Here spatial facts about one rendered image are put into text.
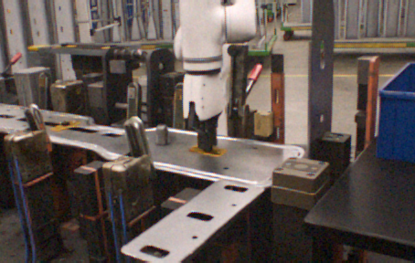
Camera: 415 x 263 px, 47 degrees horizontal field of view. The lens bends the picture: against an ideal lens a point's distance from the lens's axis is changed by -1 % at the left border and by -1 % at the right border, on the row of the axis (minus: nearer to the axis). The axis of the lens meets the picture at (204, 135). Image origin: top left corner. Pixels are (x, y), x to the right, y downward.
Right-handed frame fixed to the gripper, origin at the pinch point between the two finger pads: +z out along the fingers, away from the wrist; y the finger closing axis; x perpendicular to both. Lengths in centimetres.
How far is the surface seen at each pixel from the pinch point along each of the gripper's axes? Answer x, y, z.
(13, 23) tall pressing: -413, -251, 2
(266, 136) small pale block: 9.2, -10.8, 1.7
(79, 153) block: -45.1, -1.9, 11.5
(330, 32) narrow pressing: 26.6, -2.2, -23.4
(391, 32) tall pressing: -114, -716, 64
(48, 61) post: -92, -34, -7
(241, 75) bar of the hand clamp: 1.4, -14.2, -11.5
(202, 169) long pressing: 4.7, 9.6, 3.0
